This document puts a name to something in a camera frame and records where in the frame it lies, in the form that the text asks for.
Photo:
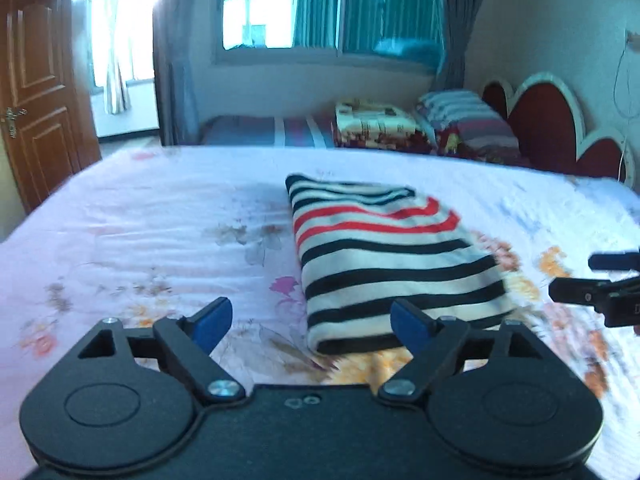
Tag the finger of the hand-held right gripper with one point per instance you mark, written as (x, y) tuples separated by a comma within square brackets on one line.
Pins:
[(580, 291), (612, 261)]

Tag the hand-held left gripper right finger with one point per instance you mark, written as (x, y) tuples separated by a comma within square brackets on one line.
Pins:
[(410, 325)]

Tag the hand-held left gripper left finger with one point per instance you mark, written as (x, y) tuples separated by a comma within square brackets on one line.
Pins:
[(212, 325)]

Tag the black white red striped sweater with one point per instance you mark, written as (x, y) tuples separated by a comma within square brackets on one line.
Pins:
[(390, 260)]

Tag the floral bed sheet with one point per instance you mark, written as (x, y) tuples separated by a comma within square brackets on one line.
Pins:
[(150, 220)]

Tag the red scalloped headboard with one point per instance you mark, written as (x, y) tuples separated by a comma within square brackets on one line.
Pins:
[(550, 125)]

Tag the red patterned blanket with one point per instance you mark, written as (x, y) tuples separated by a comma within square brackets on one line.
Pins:
[(485, 152)]

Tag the purple striped mattress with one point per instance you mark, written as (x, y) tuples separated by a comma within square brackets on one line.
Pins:
[(270, 130)]

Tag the folded yellow floral blanket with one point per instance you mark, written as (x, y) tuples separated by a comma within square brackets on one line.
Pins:
[(375, 122)]

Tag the striped folded quilt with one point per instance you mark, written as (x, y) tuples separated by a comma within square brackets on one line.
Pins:
[(465, 115)]

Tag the grey curtain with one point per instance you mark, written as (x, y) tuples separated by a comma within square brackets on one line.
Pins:
[(462, 20), (177, 55)]

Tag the brown wooden door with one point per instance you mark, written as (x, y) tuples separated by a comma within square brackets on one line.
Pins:
[(45, 90)]

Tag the white sheer curtain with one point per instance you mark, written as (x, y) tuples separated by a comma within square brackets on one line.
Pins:
[(116, 50)]

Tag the teal curtain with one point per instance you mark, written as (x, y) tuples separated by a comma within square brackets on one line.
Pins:
[(390, 5)]

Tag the window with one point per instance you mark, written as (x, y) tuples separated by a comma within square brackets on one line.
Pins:
[(280, 5)]

